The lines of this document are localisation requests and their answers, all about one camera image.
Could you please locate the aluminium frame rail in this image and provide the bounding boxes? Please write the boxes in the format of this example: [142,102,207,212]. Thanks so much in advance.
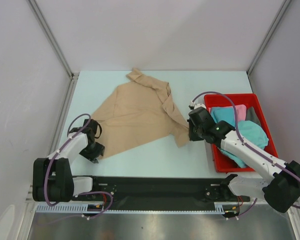
[24,182,299,204]

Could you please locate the pink t shirt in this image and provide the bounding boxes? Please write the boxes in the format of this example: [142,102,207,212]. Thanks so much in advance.
[235,104,247,122]

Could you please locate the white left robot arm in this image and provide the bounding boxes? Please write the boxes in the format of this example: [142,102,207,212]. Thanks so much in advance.
[32,119,105,206]

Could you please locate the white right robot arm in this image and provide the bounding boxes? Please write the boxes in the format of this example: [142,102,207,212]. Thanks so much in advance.
[188,103,300,213]

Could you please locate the grey t shirt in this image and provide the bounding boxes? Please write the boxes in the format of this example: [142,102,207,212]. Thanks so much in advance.
[245,106,262,127]

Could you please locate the aluminium post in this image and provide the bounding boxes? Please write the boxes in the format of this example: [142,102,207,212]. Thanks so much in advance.
[246,0,294,77]
[26,0,74,79]

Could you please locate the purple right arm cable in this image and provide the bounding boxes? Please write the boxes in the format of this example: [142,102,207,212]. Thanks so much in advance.
[189,91,300,220]

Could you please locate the white slotted cable duct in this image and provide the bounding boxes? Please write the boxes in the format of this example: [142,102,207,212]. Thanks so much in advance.
[36,201,241,214]

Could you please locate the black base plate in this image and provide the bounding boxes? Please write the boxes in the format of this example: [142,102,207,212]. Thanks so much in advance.
[71,175,252,211]

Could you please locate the light blue t shirt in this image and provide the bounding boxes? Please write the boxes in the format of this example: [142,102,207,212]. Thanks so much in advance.
[210,107,236,127]

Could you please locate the red plastic bin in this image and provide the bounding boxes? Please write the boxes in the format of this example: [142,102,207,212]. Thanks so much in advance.
[203,93,278,173]

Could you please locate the beige t shirt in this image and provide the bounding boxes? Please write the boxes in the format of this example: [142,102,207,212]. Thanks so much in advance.
[92,68,189,159]

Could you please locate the left rear aluminium post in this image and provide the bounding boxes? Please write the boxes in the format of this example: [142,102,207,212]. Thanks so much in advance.
[26,0,74,79]

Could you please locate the right rear aluminium post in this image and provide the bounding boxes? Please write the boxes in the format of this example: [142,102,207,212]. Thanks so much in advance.
[246,0,294,77]

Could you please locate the teal t shirt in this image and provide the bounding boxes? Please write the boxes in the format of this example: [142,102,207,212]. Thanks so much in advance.
[219,120,269,168]

